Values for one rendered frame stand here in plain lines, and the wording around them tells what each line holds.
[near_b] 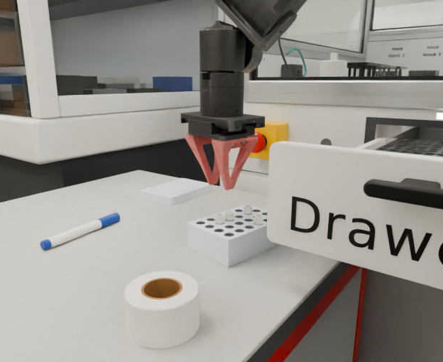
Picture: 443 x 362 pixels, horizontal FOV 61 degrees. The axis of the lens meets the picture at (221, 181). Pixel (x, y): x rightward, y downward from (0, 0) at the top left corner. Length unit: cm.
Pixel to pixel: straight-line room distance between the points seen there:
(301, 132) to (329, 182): 39
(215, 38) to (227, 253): 26
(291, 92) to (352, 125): 14
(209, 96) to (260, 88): 32
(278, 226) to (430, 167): 16
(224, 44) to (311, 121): 32
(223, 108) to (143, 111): 68
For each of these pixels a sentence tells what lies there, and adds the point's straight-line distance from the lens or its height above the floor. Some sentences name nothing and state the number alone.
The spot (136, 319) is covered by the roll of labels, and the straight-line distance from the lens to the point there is 36.
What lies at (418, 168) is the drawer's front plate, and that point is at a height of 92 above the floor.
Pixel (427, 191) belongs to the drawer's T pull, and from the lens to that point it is 32.
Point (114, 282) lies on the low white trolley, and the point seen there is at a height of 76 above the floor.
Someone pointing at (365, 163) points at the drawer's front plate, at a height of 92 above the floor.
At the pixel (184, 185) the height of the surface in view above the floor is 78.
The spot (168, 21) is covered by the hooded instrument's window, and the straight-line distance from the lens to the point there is 126.
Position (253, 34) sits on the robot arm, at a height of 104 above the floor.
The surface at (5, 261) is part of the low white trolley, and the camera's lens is 58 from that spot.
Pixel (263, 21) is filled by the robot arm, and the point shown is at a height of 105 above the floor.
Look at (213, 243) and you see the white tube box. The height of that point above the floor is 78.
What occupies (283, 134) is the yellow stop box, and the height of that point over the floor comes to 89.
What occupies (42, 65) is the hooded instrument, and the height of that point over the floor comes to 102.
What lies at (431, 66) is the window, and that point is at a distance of 70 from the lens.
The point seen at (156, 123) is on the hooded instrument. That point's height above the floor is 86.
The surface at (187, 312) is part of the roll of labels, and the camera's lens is 36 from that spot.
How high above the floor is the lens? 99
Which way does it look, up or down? 15 degrees down
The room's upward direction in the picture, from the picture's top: straight up
